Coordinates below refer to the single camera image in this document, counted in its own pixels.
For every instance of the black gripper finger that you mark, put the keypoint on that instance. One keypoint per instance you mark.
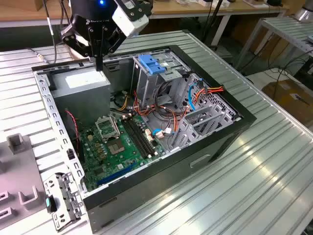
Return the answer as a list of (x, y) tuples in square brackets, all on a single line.
[(104, 41), (93, 44)]

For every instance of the grey metal disk bay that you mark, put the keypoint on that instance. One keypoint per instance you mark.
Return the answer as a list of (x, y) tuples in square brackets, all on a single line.
[(188, 135)]

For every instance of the blue drive cage latch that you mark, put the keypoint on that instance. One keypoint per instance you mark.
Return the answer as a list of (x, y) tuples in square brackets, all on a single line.
[(150, 64)]

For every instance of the grey optical drive cage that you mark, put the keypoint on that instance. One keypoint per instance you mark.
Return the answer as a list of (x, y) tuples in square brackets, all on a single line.
[(144, 85)]

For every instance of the grey power supply unit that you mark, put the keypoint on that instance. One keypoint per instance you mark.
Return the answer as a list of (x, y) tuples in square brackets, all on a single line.
[(80, 102)]

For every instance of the long wooden desk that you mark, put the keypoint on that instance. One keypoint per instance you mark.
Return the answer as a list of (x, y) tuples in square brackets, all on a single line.
[(161, 7)]

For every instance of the black case fan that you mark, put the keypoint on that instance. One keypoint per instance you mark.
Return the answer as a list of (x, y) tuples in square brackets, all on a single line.
[(71, 137)]

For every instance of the black RAM slot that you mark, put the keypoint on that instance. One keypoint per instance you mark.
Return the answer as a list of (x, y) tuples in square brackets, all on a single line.
[(144, 135), (135, 138), (138, 137), (141, 136)]

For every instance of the CPU socket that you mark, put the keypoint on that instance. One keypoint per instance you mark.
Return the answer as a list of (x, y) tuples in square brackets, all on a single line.
[(115, 147)]

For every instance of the small white box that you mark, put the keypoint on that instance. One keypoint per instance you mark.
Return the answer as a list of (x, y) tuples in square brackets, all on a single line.
[(205, 3)]

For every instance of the green motherboard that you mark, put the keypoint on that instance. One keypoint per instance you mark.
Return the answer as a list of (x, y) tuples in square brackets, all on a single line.
[(129, 159)]

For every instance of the blue expansion slot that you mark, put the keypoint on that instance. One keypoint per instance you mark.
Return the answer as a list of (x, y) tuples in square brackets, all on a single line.
[(115, 176)]

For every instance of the grey parts rack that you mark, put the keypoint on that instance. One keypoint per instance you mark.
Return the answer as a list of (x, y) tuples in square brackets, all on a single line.
[(14, 176)]

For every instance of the grey expansion card retainer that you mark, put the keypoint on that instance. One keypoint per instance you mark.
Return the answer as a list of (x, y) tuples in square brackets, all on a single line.
[(66, 195)]

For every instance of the black open PC case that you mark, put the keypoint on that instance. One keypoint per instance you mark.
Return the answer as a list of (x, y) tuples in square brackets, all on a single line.
[(151, 193)]

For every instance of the small black device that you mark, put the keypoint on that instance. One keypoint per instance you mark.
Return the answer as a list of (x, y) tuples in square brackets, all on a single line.
[(274, 2)]

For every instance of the metal slat side table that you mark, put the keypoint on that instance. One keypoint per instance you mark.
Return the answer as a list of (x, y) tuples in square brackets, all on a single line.
[(288, 31)]

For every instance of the large brown cardboard box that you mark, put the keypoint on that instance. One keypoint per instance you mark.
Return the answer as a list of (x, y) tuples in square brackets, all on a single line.
[(286, 98)]

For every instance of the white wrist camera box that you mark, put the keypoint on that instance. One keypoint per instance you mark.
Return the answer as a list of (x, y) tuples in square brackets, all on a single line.
[(129, 22)]

